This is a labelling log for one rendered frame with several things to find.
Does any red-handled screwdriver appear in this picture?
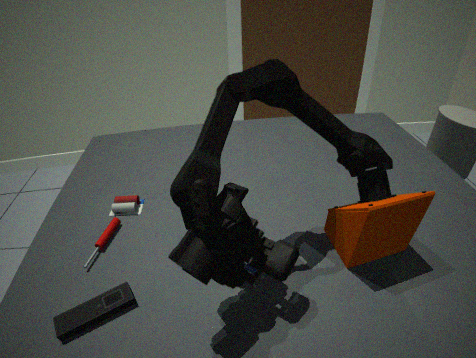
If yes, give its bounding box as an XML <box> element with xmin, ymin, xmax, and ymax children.
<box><xmin>84</xmin><ymin>218</ymin><xmax>121</xmax><ymax>268</ymax></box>

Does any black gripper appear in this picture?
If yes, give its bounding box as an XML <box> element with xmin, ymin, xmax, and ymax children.
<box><xmin>224</xmin><ymin>217</ymin><xmax>300</xmax><ymax>281</ymax></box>

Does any blue and grey battery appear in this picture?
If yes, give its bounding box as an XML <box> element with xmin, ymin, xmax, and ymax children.
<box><xmin>245</xmin><ymin>257</ymin><xmax>257</xmax><ymax>275</ymax></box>

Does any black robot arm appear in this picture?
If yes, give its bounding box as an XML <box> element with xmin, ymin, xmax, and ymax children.
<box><xmin>169</xmin><ymin>59</ymin><xmax>396</xmax><ymax>289</ymax></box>

